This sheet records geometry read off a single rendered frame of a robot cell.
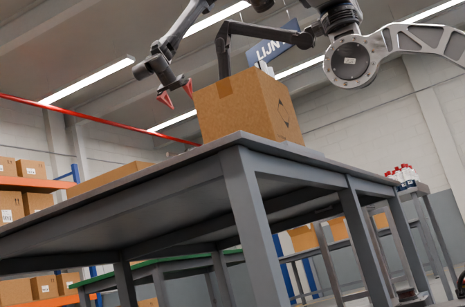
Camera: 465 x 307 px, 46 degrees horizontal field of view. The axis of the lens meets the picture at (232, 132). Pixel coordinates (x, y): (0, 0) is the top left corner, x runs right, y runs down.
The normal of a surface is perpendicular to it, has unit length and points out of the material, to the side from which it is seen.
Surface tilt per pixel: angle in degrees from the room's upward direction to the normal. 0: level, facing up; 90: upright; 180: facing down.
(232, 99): 90
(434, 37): 90
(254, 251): 90
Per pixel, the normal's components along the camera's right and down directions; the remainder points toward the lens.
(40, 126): 0.86, -0.34
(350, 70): -0.43, -0.14
